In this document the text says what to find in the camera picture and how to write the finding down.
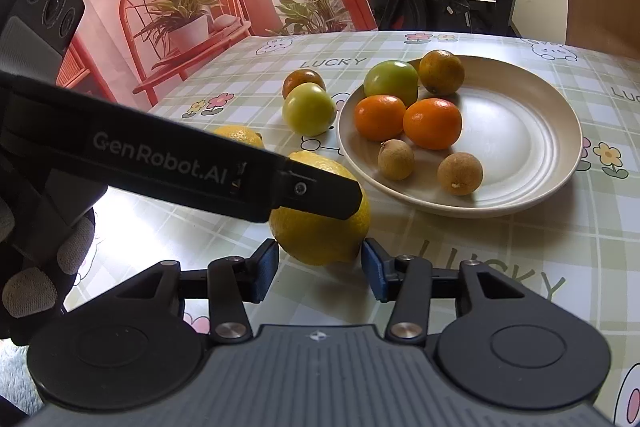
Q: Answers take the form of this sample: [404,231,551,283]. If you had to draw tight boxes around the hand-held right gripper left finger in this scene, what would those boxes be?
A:
[112,238,280,343]

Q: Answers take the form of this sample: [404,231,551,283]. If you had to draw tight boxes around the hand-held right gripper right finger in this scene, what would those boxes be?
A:
[361,238,556,344]

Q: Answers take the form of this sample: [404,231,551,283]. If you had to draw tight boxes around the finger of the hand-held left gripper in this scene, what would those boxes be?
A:
[270,157,363,223]

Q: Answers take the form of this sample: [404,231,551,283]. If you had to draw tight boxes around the yellow lemon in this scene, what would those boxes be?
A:
[269,150,373,267]
[212,125,266,150]

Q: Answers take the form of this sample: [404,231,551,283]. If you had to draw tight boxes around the brown longan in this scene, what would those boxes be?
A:
[437,152,484,196]
[377,140,416,181]

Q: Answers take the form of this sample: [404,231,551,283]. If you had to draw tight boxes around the pale green jujube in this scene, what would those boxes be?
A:
[282,83,337,137]

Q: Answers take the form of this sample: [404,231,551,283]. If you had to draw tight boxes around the orange tangerine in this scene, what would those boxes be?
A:
[354,94,407,142]
[403,98,463,151]

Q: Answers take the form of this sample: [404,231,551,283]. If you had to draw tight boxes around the dark orange mandarin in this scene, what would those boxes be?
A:
[282,68,327,100]
[418,50,466,96]

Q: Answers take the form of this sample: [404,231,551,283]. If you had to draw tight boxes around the cream round plate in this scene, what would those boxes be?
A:
[337,54,584,219]

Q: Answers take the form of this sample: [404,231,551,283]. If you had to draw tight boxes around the person's left hand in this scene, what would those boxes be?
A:
[0,194,98,348]

